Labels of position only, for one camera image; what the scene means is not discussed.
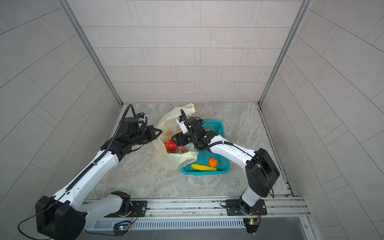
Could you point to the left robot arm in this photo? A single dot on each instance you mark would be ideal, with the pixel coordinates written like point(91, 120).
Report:
point(64, 216)

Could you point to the orange tangerine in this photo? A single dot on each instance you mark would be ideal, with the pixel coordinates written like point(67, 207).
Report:
point(213, 162)

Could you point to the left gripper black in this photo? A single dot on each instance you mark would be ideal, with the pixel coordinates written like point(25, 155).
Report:
point(150, 129)

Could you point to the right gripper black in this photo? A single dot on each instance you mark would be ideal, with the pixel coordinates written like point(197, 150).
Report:
point(180, 137)

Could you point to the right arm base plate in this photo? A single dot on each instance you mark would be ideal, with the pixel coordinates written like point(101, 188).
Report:
point(237, 207)

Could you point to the red apple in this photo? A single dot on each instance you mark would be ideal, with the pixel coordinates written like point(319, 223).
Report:
point(170, 146)

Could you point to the circuit board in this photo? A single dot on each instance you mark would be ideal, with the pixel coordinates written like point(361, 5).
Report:
point(252, 225)
point(121, 228)

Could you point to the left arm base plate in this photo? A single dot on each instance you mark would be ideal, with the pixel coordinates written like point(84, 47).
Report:
point(138, 209)

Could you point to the left circuit board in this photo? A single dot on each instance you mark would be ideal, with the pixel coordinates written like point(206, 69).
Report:
point(121, 228)

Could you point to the yellow banana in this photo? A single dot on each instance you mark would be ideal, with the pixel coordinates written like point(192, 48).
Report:
point(203, 168)

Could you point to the cream plastic bag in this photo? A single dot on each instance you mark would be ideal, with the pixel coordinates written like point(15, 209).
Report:
point(163, 156)

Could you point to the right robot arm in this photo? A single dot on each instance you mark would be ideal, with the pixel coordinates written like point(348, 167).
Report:
point(260, 169)

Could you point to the aluminium mounting rail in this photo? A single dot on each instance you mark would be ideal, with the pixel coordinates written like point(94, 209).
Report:
point(210, 208)

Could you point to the right circuit board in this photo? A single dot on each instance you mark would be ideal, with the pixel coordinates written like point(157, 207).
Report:
point(252, 225)

